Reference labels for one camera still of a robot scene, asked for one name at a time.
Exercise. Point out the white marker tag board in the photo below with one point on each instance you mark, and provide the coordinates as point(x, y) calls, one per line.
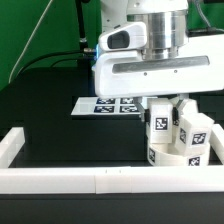
point(97, 106)

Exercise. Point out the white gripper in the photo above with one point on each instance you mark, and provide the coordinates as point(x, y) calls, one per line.
point(125, 74)

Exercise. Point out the white round stool seat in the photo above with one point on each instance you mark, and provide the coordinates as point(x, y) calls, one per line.
point(167, 155)

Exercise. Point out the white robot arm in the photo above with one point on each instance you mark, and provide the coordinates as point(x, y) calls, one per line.
point(154, 53)

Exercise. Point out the white U-shaped fence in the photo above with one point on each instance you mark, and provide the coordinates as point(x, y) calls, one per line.
point(100, 180)

